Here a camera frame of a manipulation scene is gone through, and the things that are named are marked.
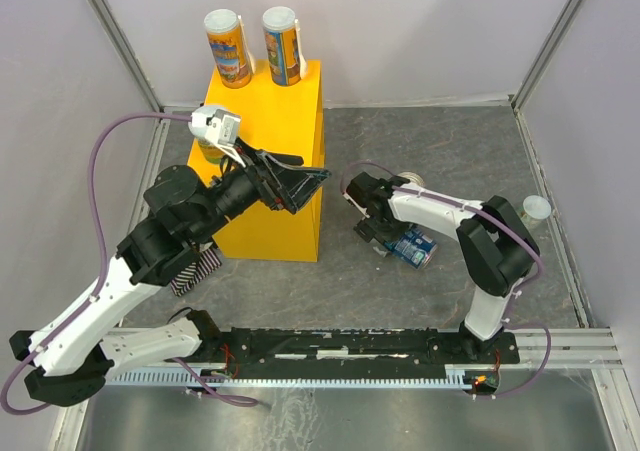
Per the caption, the striped black white cloth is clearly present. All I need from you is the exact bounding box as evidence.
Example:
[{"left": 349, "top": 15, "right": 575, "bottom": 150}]
[{"left": 170, "top": 244, "right": 221, "bottom": 297}]

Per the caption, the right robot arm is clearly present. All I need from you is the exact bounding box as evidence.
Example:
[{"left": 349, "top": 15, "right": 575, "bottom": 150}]
[{"left": 341, "top": 172, "right": 543, "bottom": 362}]

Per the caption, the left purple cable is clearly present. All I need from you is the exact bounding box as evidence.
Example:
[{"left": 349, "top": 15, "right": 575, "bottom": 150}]
[{"left": 0, "top": 112, "right": 196, "bottom": 416}]

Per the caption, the silver top tin can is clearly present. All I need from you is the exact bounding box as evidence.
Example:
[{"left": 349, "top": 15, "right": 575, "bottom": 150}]
[{"left": 398, "top": 171, "right": 425, "bottom": 187}]

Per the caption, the purple cable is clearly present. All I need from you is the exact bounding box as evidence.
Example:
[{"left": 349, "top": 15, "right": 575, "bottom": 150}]
[
  {"left": 339, "top": 159, "right": 553, "bottom": 397},
  {"left": 0, "top": 112, "right": 196, "bottom": 416}
]

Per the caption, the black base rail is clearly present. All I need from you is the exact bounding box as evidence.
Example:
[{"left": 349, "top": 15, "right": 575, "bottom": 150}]
[{"left": 171, "top": 310, "right": 520, "bottom": 378}]

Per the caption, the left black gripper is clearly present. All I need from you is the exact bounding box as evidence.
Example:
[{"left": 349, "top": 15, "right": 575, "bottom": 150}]
[{"left": 190, "top": 136, "right": 333, "bottom": 243}]

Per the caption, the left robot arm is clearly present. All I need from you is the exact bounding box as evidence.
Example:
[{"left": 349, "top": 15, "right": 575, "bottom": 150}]
[{"left": 10, "top": 141, "right": 331, "bottom": 407}]

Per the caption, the light blue cable duct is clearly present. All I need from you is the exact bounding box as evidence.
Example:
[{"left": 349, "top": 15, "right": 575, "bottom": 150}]
[{"left": 107, "top": 365, "right": 498, "bottom": 391}]

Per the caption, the teal blue pull-tab can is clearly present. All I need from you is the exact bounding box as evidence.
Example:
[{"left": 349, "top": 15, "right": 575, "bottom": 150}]
[{"left": 385, "top": 225, "right": 437, "bottom": 269}]

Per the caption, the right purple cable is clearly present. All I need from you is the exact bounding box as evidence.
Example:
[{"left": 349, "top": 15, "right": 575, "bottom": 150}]
[{"left": 339, "top": 159, "right": 553, "bottom": 397}]

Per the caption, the clear lid can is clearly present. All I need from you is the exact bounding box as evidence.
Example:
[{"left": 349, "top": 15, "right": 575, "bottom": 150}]
[{"left": 519, "top": 195, "right": 552, "bottom": 230}]

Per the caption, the green label can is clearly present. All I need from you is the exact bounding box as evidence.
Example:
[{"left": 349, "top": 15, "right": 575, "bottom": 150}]
[{"left": 188, "top": 105, "right": 228, "bottom": 165}]

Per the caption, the blue orange can with spoon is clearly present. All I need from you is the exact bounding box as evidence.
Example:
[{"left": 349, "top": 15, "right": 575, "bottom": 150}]
[{"left": 262, "top": 6, "right": 308, "bottom": 87}]

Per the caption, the yellow shelf cabinet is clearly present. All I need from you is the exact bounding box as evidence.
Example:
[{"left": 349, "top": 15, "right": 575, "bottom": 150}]
[{"left": 204, "top": 60, "right": 325, "bottom": 262}]

